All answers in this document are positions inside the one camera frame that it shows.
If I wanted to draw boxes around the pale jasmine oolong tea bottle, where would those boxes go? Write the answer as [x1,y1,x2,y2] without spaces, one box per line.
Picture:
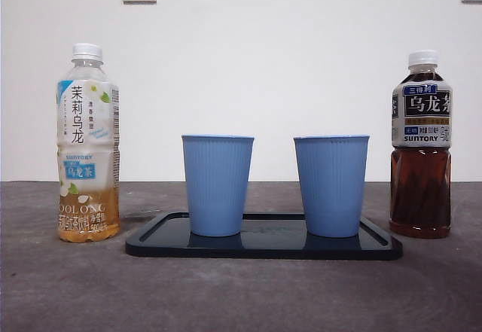
[56,43,122,242]

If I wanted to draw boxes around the dark oolong tea bottle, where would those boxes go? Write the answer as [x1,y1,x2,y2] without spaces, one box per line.
[389,49,453,239]

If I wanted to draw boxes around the blue ribbed cup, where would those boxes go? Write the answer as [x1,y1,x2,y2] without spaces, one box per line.
[181,133,255,238]
[293,133,371,239]

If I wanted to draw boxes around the dark blue tray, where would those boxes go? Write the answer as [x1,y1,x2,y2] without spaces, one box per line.
[124,211,404,260]

